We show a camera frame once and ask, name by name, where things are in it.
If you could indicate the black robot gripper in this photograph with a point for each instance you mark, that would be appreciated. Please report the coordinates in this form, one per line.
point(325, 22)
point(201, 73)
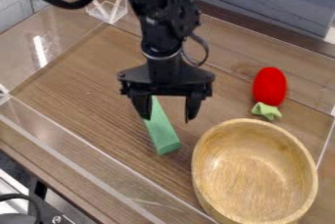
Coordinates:
point(172, 79)

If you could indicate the green rectangular block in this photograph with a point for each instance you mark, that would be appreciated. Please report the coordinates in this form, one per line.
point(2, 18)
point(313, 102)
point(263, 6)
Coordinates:
point(161, 131)

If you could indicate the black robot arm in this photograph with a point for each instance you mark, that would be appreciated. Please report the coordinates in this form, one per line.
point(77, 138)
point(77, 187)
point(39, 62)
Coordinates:
point(168, 23)

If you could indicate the light wooden bowl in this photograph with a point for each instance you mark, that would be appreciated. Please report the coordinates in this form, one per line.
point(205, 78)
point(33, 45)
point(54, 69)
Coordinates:
point(254, 174)

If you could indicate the red plush strawberry toy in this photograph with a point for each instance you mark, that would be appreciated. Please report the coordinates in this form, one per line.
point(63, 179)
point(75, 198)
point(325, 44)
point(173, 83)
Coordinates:
point(270, 87)

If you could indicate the clear acrylic table barrier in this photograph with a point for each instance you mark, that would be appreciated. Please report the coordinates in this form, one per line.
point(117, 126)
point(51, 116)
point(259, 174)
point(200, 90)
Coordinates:
point(71, 129)

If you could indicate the clear acrylic corner bracket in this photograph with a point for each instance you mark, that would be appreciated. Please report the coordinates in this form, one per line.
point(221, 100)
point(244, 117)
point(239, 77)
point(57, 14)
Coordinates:
point(108, 11)

